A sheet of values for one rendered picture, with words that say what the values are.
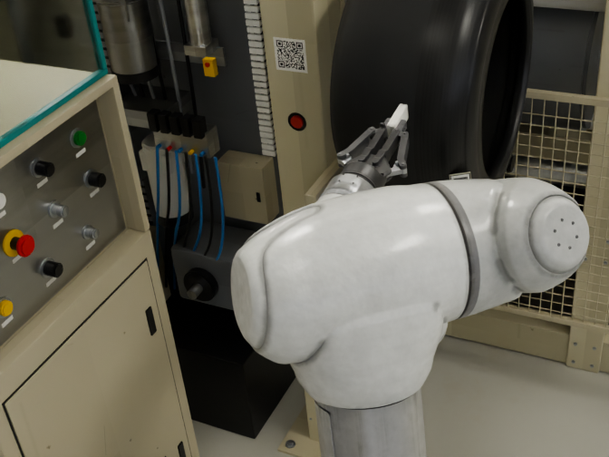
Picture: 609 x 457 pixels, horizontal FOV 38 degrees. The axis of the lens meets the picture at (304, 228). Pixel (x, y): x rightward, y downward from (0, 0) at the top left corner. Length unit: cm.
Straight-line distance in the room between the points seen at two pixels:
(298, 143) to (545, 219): 130
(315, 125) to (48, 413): 82
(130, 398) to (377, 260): 140
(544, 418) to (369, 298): 204
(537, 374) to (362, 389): 212
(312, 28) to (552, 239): 118
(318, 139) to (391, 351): 127
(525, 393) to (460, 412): 21
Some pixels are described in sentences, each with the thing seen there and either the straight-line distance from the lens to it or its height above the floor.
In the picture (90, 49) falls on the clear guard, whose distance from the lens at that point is 180.
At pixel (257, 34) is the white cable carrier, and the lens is 202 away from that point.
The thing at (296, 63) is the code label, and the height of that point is 120.
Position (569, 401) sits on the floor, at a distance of 282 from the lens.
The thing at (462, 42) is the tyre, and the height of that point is 134.
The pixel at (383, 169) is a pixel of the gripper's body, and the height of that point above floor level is 122.
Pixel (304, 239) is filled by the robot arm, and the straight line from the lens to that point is 74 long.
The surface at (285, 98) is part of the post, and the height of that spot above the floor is 111.
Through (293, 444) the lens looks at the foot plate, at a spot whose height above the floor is 1.
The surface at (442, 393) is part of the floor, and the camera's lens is 280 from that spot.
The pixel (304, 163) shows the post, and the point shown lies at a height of 95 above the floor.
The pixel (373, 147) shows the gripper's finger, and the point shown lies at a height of 123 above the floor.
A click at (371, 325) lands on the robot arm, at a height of 149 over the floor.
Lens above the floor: 198
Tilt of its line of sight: 34 degrees down
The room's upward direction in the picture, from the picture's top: 6 degrees counter-clockwise
